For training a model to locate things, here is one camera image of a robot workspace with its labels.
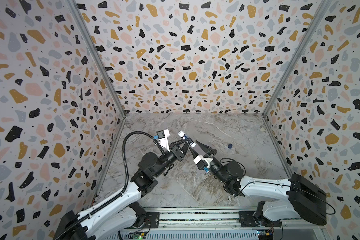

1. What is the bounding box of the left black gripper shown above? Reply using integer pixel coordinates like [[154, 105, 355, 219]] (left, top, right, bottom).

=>
[[153, 137, 190, 179]]

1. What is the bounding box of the blue white glue stick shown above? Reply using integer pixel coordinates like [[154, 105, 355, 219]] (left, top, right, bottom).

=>
[[178, 131, 196, 148]]

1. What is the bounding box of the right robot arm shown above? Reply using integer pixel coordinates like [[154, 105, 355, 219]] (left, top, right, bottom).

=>
[[191, 141, 328, 226]]

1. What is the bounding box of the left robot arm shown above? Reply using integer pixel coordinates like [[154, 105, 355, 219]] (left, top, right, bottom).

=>
[[54, 138, 196, 240]]

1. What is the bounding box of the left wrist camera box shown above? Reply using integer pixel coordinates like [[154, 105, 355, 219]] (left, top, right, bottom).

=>
[[154, 129, 170, 152]]

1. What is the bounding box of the black corrugated cable conduit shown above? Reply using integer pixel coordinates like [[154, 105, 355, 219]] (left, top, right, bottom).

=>
[[53, 131, 155, 240]]

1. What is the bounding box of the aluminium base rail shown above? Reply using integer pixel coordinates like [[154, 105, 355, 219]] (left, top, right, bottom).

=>
[[103, 207, 330, 240]]

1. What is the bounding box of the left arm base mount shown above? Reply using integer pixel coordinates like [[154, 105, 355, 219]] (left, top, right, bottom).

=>
[[133, 212, 160, 229]]

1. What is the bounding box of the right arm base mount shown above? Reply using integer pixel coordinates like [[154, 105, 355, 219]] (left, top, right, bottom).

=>
[[239, 211, 282, 228]]

